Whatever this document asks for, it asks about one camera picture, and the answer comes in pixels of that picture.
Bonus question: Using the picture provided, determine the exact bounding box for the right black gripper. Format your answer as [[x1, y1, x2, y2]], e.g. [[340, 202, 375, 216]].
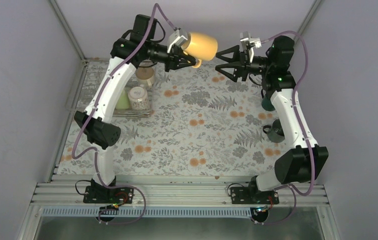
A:
[[214, 45, 273, 83]]

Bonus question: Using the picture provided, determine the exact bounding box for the yellow mug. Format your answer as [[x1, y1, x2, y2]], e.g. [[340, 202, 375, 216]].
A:
[[181, 32, 218, 68]]

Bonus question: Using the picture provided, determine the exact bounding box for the dark teal mug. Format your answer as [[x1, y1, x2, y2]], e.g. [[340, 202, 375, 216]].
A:
[[261, 89, 275, 112]]

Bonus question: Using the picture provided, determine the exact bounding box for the light green cup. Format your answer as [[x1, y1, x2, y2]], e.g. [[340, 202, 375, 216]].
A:
[[115, 89, 131, 110]]

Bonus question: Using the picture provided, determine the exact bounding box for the dark grey-green mug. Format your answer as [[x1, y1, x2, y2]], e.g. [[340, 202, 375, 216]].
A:
[[262, 119, 285, 143]]

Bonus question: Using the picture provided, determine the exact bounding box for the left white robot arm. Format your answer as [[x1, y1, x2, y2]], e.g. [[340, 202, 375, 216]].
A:
[[74, 14, 196, 203]]

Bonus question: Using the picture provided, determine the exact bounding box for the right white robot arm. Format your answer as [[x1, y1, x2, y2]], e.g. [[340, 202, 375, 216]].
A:
[[215, 31, 329, 204]]

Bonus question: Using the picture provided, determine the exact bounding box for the clear acrylic dish rack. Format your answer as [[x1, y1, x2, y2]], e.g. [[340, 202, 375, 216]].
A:
[[64, 61, 157, 119]]

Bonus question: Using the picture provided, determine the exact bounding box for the beige brown mug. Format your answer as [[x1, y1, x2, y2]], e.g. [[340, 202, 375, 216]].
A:
[[135, 67, 156, 89]]

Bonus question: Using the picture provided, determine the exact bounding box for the white patterned cup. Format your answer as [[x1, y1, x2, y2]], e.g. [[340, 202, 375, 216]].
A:
[[128, 86, 150, 110]]

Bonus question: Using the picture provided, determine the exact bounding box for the floral patterned tablecloth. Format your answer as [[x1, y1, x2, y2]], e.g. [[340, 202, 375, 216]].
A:
[[58, 57, 293, 177]]

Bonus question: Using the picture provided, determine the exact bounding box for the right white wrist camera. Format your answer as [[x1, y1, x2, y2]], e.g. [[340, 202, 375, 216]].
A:
[[240, 31, 262, 56]]

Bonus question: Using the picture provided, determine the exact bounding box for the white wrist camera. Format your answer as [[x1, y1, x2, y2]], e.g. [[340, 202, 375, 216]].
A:
[[240, 31, 262, 56], [167, 28, 190, 53]]

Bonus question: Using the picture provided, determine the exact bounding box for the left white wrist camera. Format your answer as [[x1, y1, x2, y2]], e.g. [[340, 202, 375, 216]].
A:
[[167, 28, 190, 53]]

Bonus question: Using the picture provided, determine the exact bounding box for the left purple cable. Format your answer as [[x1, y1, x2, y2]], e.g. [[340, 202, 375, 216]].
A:
[[71, 3, 177, 225]]

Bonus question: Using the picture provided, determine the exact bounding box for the purple cable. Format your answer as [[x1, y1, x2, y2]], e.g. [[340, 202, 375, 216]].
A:
[[71, 3, 177, 225], [250, 30, 316, 226]]

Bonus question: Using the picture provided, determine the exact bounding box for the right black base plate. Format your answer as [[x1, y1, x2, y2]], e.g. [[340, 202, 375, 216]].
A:
[[229, 186, 280, 205]]

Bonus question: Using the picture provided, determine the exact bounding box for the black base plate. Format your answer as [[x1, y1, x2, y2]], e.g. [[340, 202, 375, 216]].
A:
[[83, 186, 135, 204], [229, 186, 280, 205]]

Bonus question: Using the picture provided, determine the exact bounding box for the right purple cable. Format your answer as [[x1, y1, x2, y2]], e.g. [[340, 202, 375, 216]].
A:
[[250, 30, 316, 226]]

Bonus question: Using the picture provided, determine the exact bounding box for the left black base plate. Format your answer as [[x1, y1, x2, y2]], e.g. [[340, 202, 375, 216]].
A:
[[83, 186, 135, 204]]

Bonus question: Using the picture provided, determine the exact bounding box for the aluminium mounting rail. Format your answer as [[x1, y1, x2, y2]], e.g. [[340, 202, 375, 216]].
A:
[[29, 165, 330, 208]]

